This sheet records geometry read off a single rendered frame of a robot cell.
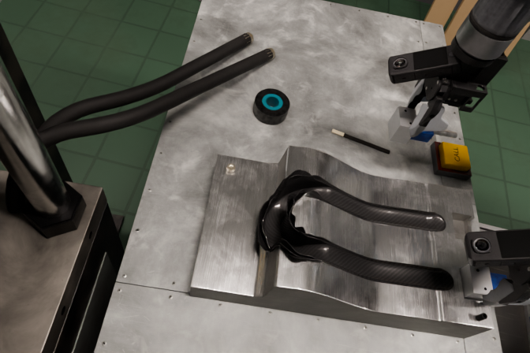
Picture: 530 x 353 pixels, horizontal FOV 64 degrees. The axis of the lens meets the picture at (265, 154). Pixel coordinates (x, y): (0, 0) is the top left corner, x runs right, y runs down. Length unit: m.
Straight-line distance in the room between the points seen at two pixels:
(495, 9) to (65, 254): 0.79
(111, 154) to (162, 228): 1.08
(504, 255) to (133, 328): 0.57
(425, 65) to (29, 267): 0.75
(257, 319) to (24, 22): 2.01
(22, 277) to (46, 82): 1.42
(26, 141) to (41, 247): 0.28
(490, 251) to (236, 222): 0.40
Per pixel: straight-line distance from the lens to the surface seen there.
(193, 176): 0.88
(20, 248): 0.88
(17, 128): 0.63
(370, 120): 1.05
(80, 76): 2.16
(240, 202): 0.79
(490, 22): 0.71
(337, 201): 0.78
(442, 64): 0.76
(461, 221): 0.93
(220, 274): 0.74
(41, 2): 2.57
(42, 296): 0.84
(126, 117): 0.81
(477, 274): 0.83
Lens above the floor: 1.57
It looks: 56 degrees down
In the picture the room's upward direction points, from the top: 16 degrees clockwise
